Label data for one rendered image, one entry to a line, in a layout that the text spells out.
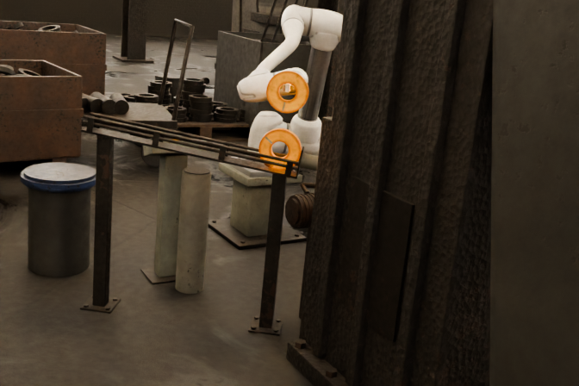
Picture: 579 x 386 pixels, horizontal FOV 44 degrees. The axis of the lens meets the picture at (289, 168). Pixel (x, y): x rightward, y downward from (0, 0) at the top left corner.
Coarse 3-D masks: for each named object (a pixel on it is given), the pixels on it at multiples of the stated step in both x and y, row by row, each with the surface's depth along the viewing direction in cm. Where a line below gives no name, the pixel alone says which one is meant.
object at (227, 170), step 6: (222, 168) 375; (228, 168) 369; (228, 174) 369; (234, 174) 364; (240, 174) 359; (300, 174) 370; (240, 180) 359; (246, 180) 353; (252, 180) 354; (258, 180) 356; (264, 180) 358; (270, 180) 360; (288, 180) 365; (294, 180) 367; (300, 180) 369
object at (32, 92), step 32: (0, 64) 479; (32, 64) 491; (0, 96) 416; (32, 96) 427; (64, 96) 438; (0, 128) 421; (32, 128) 432; (64, 128) 443; (0, 160) 425; (64, 160) 450
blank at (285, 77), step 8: (280, 72) 262; (288, 72) 262; (296, 72) 263; (272, 80) 263; (280, 80) 262; (288, 80) 262; (296, 80) 262; (304, 80) 262; (272, 88) 263; (296, 88) 262; (304, 88) 262; (272, 96) 264; (280, 96) 264; (296, 96) 263; (304, 96) 263; (272, 104) 264; (280, 104) 264; (288, 104) 264; (296, 104) 264; (288, 112) 264
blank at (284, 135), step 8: (280, 128) 260; (264, 136) 260; (272, 136) 260; (280, 136) 259; (288, 136) 259; (296, 136) 261; (264, 144) 261; (272, 144) 260; (288, 144) 260; (296, 144) 259; (264, 152) 261; (272, 152) 264; (296, 152) 260; (272, 160) 262; (296, 160) 261; (272, 168) 263; (280, 168) 262
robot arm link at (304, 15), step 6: (294, 6) 339; (300, 6) 343; (288, 12) 335; (294, 12) 334; (300, 12) 334; (306, 12) 335; (282, 18) 336; (288, 18) 331; (300, 18) 332; (306, 18) 334; (282, 24) 334; (306, 24) 335; (306, 30) 336
